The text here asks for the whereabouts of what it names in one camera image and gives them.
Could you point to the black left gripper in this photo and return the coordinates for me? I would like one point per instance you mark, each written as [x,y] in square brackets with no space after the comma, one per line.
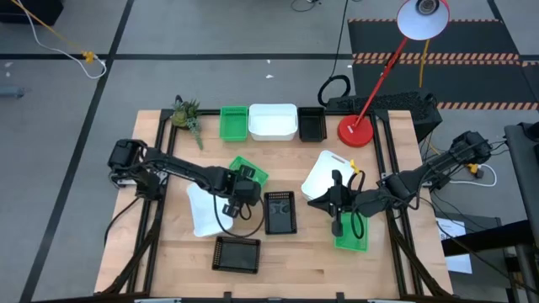
[248,193]

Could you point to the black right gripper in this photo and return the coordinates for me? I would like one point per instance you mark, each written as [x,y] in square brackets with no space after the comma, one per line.
[343,200]

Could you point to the green slotted plastic basket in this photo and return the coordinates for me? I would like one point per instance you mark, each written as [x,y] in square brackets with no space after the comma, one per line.
[233,124]
[257,176]
[346,242]

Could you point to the white plastic basket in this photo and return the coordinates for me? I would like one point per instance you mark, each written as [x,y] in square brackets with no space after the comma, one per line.
[204,214]
[324,172]
[273,122]

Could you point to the black slotted plastic basket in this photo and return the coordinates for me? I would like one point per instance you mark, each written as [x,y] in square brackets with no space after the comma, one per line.
[312,124]
[236,255]
[280,214]

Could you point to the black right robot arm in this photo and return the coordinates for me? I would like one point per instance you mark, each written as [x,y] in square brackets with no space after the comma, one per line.
[421,177]

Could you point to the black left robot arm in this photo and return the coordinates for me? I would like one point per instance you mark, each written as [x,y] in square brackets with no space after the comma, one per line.
[177,164]

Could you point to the red desk lamp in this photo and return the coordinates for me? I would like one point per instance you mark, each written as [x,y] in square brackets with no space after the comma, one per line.
[355,131]

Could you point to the small green succulent plant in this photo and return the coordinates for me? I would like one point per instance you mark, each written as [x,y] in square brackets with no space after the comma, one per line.
[188,115]

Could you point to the white paper sheet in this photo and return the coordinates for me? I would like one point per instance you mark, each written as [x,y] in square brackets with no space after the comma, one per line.
[459,261]

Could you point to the yellow plug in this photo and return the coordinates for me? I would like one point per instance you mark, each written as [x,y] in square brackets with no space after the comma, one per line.
[473,168]

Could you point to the black hazard-striped floor mat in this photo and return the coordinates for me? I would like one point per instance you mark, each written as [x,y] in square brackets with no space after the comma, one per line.
[463,40]

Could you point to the grey floor object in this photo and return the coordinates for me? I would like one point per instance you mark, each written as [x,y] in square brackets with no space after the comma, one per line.
[10,91]

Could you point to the black aluminium table frame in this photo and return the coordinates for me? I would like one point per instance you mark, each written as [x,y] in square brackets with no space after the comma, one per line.
[208,112]

